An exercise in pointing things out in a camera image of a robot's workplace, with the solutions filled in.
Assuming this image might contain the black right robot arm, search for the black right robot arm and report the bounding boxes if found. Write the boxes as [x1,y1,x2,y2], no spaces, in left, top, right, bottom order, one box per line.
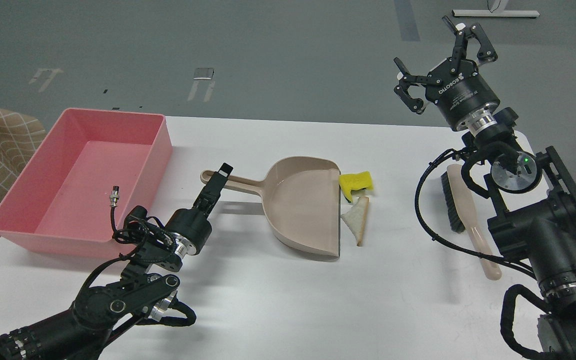
[394,16,576,360]

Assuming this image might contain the black cable with metal plug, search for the black cable with metal plug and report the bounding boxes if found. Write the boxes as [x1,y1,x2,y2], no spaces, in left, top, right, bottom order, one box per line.
[109,185,141,246]

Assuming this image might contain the pink plastic bin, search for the pink plastic bin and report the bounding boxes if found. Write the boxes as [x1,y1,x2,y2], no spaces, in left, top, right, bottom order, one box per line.
[0,108,172,260]

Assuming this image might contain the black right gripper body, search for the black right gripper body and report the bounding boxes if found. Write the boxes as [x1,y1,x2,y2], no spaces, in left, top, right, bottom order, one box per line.
[425,59,501,132]

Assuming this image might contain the metal floor plate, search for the metal floor plate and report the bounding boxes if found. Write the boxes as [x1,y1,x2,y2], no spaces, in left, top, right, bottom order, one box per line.
[193,67,215,81]

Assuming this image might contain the white table leg base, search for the white table leg base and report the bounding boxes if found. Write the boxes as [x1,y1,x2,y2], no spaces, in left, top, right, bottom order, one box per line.
[451,0,541,19]

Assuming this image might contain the white bread slice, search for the white bread slice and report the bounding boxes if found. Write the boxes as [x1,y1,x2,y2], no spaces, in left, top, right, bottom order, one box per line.
[340,196,370,247]

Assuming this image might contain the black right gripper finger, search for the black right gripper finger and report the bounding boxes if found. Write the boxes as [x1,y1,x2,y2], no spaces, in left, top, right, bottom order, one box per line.
[393,57,441,115]
[442,15,499,73]

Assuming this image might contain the yellow green sponge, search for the yellow green sponge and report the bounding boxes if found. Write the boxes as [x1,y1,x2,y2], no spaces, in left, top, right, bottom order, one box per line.
[338,171,374,204]

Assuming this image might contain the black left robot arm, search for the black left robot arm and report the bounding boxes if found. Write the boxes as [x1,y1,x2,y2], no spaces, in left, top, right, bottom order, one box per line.
[0,163,233,360]

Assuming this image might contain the beige plastic dustpan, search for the beige plastic dustpan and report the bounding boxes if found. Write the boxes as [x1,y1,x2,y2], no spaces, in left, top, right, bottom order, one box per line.
[216,156,341,261]

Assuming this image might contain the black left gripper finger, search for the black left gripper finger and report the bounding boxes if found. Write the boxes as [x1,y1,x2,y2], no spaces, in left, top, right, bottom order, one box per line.
[213,162,233,193]
[193,173,221,215]

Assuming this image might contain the beige hand brush black bristles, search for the beige hand brush black bristles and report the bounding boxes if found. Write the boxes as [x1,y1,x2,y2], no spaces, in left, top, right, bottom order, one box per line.
[440,164,493,256]

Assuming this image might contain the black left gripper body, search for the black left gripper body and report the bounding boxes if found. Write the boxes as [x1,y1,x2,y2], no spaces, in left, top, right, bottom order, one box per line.
[166,208,212,255]

